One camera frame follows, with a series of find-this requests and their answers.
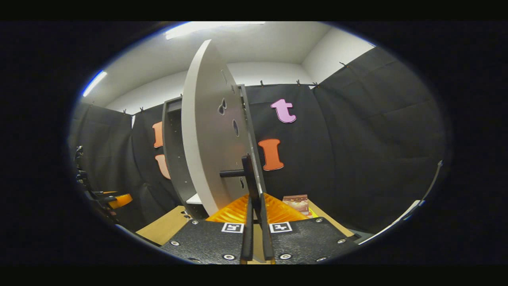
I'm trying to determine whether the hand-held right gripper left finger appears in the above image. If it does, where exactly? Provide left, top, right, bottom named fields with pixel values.
left=161, top=193, right=254, bottom=265

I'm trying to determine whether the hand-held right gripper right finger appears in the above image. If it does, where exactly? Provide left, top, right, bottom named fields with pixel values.
left=259, top=193, right=360, bottom=265

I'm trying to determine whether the black door handle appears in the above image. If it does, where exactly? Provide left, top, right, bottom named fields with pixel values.
left=219, top=155, right=262, bottom=211

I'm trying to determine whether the grey cabinet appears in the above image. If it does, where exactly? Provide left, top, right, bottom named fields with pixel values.
left=162, top=84, right=266, bottom=220

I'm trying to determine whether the white cabinet door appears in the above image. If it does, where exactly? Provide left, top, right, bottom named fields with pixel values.
left=181, top=39, right=264, bottom=217

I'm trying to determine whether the brown printed box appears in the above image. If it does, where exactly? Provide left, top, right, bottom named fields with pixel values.
left=283, top=195, right=310, bottom=217

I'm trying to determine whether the ceiling light strip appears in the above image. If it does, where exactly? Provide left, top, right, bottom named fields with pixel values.
left=82, top=70, right=108, bottom=97

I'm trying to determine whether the black backdrop cloth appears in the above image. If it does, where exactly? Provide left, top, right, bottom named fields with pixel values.
left=67, top=46, right=447, bottom=235

